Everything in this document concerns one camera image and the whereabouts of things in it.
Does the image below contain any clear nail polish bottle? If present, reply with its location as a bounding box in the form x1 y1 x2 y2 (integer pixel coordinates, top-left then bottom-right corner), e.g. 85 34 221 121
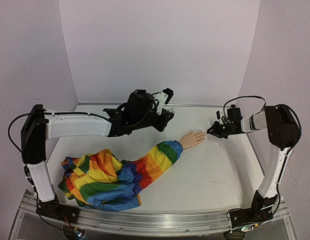
167 107 175 114

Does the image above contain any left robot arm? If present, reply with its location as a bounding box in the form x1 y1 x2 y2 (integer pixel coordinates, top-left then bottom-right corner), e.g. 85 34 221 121
16 88 174 224

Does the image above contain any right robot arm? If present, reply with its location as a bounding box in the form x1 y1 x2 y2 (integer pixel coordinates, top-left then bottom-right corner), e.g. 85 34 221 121
206 104 302 231

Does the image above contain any mannequin hand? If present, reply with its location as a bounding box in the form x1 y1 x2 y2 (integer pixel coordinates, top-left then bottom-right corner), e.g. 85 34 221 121
179 130 206 150

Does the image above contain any rainbow striped jacket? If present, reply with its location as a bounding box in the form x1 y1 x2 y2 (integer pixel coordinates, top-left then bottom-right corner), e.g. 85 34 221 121
58 140 183 212

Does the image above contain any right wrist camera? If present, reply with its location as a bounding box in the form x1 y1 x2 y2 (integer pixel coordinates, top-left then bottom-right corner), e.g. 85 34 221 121
216 110 228 124

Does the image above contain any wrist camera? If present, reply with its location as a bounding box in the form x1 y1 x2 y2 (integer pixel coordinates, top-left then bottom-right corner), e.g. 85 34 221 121
153 88 174 115
216 110 228 124

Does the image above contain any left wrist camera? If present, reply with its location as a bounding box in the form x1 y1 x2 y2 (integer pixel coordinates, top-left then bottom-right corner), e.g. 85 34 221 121
153 88 174 115

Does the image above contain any black right camera cable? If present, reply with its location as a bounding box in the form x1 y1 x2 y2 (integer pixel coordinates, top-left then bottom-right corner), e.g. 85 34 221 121
222 95 267 115

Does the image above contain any black camera cable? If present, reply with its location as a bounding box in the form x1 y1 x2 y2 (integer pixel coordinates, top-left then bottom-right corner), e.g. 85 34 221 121
222 95 267 115
8 112 56 153

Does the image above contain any aluminium front rail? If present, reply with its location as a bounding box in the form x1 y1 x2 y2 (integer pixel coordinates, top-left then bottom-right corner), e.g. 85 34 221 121
17 206 291 237

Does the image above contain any black left camera cable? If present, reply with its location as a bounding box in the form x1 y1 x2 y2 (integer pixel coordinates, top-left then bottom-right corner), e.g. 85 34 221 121
8 112 56 153

